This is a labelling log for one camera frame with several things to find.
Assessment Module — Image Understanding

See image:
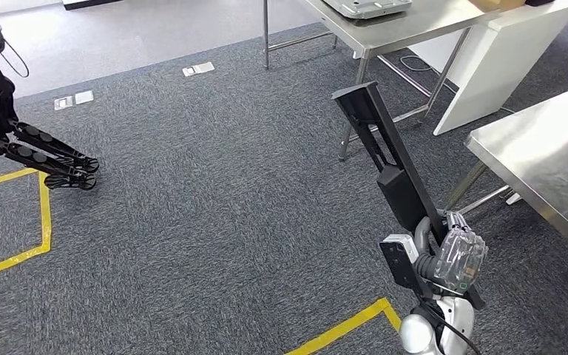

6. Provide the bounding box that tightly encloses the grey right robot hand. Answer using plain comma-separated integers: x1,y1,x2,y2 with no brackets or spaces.
413,210,490,297

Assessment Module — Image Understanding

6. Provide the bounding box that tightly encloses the black plastic panel part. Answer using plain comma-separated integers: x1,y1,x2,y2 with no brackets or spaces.
331,81,487,311

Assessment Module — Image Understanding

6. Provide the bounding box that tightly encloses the stainless steel workbench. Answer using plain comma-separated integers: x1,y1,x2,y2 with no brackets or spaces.
443,79,568,266

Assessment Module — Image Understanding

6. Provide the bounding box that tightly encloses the yellow floor tape square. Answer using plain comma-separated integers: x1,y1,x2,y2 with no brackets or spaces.
0,168,53,284
283,297,402,355

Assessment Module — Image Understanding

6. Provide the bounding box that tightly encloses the white cabinet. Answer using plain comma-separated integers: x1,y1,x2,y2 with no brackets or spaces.
408,0,568,137

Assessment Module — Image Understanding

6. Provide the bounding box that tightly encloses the stainless steel table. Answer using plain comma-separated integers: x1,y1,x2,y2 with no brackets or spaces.
263,0,503,163

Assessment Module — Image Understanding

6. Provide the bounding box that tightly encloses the grey stamped metal panel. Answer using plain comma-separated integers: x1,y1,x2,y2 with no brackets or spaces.
322,0,413,19

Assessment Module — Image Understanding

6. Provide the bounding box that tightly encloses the silver floor socket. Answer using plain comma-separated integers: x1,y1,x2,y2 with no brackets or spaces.
182,61,215,78

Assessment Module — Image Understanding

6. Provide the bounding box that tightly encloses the black right camera bracket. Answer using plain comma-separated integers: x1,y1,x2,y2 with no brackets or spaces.
379,242,442,300

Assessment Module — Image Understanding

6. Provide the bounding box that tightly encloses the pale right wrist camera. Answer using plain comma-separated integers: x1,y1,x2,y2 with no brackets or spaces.
379,233,421,266

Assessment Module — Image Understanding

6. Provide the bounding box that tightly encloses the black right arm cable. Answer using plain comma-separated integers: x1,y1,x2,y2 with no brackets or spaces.
419,299,481,355

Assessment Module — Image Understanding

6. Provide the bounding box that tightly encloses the floor cable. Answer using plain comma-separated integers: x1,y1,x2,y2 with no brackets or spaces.
399,55,459,95

